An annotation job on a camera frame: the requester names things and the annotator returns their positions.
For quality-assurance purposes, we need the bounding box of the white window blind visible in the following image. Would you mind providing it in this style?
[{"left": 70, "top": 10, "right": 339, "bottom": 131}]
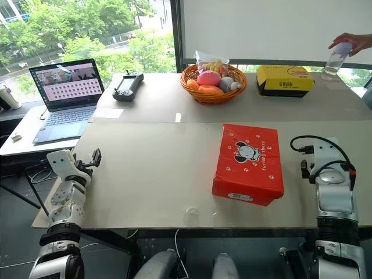
[{"left": 179, "top": 0, "right": 372, "bottom": 65}]

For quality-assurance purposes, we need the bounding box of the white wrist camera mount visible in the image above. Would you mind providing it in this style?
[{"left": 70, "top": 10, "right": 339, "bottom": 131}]
[
  {"left": 312, "top": 137, "right": 350, "bottom": 176},
  {"left": 46, "top": 149, "right": 77, "bottom": 176}
]

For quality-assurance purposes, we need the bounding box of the white floor cable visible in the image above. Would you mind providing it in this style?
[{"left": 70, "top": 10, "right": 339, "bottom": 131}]
[{"left": 30, "top": 167, "right": 52, "bottom": 184}]

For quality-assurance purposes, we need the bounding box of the clear bottle with lavender cap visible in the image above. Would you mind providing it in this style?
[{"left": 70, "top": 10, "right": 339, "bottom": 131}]
[{"left": 320, "top": 40, "right": 357, "bottom": 81}]

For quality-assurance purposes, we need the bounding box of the white paper sheet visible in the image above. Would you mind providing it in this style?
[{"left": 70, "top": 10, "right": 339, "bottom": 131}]
[{"left": 88, "top": 108, "right": 124, "bottom": 120}]

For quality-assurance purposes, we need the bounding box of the orange woven basket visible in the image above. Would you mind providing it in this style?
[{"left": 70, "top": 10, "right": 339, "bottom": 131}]
[{"left": 179, "top": 63, "right": 248, "bottom": 105}]

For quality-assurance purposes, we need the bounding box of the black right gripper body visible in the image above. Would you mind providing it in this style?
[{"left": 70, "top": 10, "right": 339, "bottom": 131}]
[{"left": 307, "top": 162, "right": 320, "bottom": 184}]

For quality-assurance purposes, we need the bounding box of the white tumbler cup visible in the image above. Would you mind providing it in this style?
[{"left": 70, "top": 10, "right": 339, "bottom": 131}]
[{"left": 0, "top": 85, "right": 23, "bottom": 111}]

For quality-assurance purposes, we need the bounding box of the white hanging cable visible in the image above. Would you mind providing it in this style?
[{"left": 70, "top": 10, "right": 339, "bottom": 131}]
[{"left": 174, "top": 228, "right": 190, "bottom": 279}]

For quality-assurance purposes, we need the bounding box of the red shoe box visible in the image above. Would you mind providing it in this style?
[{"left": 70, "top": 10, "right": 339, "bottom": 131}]
[{"left": 211, "top": 123, "right": 285, "bottom": 207}]

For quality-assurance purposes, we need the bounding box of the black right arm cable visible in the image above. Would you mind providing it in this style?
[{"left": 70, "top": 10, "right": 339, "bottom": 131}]
[{"left": 289, "top": 135, "right": 357, "bottom": 192}]

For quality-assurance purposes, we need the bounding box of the long orange plush toy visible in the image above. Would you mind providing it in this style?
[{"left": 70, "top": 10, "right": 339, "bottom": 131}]
[{"left": 198, "top": 84, "right": 226, "bottom": 95}]

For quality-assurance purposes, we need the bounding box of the grey plush toy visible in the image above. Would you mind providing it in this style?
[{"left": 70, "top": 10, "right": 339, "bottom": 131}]
[{"left": 218, "top": 76, "right": 234, "bottom": 94}]

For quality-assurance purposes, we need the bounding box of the yellow and black cardboard box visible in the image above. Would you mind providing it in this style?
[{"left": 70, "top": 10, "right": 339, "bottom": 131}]
[{"left": 255, "top": 65, "right": 316, "bottom": 99}]

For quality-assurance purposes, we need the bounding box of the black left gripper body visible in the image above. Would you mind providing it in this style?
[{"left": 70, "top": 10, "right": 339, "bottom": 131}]
[{"left": 73, "top": 158, "right": 94, "bottom": 178}]

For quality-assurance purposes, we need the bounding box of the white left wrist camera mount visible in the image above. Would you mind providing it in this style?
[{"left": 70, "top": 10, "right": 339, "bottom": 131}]
[{"left": 46, "top": 149, "right": 77, "bottom": 176}]

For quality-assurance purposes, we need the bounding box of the crumpled clear tape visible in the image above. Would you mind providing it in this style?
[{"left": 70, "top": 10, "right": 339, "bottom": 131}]
[{"left": 181, "top": 205, "right": 201, "bottom": 216}]

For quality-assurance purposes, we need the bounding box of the pink plush toy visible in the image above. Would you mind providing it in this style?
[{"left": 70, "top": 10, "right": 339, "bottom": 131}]
[{"left": 197, "top": 70, "right": 223, "bottom": 87}]

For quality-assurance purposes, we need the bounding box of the blue-grey open laptop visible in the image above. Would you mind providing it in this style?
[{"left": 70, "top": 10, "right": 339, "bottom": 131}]
[{"left": 28, "top": 58, "right": 105, "bottom": 145}]

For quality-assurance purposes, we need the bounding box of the black handheld remote controller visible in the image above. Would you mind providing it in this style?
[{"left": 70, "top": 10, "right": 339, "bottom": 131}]
[{"left": 112, "top": 70, "right": 145, "bottom": 103}]

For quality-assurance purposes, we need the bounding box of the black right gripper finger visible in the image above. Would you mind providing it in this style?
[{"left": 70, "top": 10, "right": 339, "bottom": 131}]
[{"left": 299, "top": 159, "right": 310, "bottom": 179}]

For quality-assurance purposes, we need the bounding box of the clear bag of snacks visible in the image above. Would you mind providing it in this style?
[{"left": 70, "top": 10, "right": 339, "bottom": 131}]
[{"left": 194, "top": 50, "right": 230, "bottom": 78}]

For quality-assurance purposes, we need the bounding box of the black window frame post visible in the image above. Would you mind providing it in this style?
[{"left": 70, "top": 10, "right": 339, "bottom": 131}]
[{"left": 169, "top": 0, "right": 184, "bottom": 74}]

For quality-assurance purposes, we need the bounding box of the person's bare hand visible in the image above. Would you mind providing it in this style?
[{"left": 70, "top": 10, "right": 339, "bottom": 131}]
[{"left": 328, "top": 32, "right": 372, "bottom": 58}]

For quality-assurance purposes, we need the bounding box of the grey rounded robot leg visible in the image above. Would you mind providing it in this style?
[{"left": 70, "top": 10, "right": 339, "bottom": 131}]
[
  {"left": 211, "top": 252, "right": 239, "bottom": 279},
  {"left": 133, "top": 249, "right": 181, "bottom": 279}
]

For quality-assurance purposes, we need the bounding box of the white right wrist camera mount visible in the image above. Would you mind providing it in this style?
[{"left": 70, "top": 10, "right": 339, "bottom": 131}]
[{"left": 312, "top": 137, "right": 350, "bottom": 176}]

